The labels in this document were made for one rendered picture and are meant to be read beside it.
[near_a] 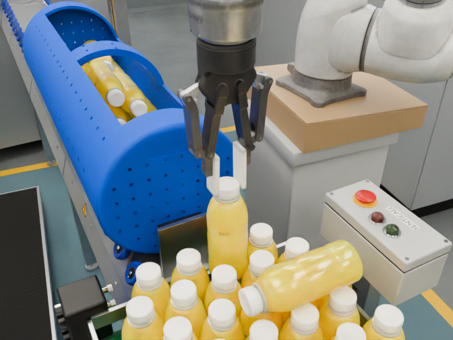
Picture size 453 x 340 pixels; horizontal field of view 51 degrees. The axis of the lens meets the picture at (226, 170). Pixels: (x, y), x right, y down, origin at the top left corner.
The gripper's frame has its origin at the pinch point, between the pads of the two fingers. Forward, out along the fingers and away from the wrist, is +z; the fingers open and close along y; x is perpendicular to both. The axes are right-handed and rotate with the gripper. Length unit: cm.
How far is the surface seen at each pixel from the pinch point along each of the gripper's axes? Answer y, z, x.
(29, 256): 35, 107, -120
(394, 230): -23.5, 11.3, 13.0
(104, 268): 16.8, 36.5, -25.8
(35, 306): 37, 107, -90
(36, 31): 14, 3, -90
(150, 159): 7.1, 4.3, -14.3
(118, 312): 18.9, 25.2, -3.3
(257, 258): -2.5, 14.4, 5.7
